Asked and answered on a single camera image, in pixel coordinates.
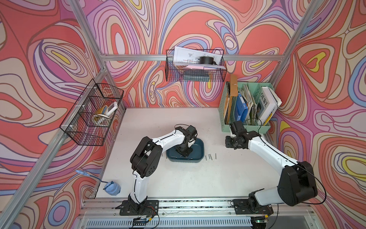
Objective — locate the blue binder in organizer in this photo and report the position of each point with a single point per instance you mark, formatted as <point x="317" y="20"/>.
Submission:
<point x="241" y="109"/>

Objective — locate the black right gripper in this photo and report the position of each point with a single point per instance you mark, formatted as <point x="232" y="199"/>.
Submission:
<point x="228" y="144"/>

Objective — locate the white tube in left basket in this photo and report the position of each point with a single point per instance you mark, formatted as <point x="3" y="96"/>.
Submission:
<point x="111" y="109"/>

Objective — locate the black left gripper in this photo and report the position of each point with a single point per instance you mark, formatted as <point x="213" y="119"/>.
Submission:
<point x="185" y="154"/>

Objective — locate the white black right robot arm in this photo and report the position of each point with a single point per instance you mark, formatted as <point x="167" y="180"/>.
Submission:
<point x="296" y="183"/>

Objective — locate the teal plastic storage box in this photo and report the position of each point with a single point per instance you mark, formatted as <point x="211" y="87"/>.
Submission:
<point x="196" y="155"/>

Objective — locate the white paper sheets in basket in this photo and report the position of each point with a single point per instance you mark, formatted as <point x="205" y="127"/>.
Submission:
<point x="197" y="59"/>

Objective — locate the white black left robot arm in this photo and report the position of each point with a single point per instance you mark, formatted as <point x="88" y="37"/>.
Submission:
<point x="145" y="160"/>

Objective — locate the aluminium frame post right rear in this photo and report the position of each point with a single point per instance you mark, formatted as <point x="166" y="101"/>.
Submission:
<point x="299" y="31"/>

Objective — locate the brown cardboard folder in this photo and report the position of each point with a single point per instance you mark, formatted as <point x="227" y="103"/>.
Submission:
<point x="232" y="92"/>

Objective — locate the aluminium frame post left rear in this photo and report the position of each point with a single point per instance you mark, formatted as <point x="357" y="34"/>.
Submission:
<point x="104" y="74"/>

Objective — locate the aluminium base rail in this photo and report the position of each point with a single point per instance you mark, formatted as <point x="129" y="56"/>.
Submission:
<point x="194" y="213"/>

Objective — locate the green plastic file organizer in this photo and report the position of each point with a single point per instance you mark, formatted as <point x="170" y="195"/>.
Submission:
<point x="250" y="92"/>

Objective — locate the black wire basket wall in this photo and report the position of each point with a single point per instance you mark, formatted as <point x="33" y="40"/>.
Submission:
<point x="86" y="123"/>
<point x="175" y="73"/>

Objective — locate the black wire basket left wall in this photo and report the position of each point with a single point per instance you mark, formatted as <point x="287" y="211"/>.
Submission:
<point x="86" y="123"/>

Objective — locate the black wire basket rear wall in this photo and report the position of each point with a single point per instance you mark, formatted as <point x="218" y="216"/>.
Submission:
<point x="175" y="73"/>

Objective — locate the aluminium frame post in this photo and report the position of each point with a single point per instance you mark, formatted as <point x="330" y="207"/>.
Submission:
<point x="299" y="31"/>
<point x="104" y="74"/>

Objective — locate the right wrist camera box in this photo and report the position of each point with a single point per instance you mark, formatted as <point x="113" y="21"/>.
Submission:
<point x="237" y="128"/>

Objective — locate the white book in organizer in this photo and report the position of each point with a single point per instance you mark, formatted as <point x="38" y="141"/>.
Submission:
<point x="267" y="105"/>

